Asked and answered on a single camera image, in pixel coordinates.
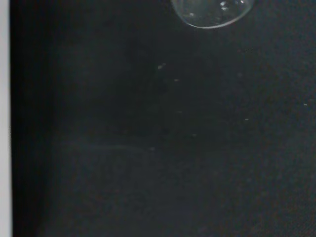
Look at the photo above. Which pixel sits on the black cloth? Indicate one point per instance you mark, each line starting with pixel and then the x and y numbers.
pixel 172 135

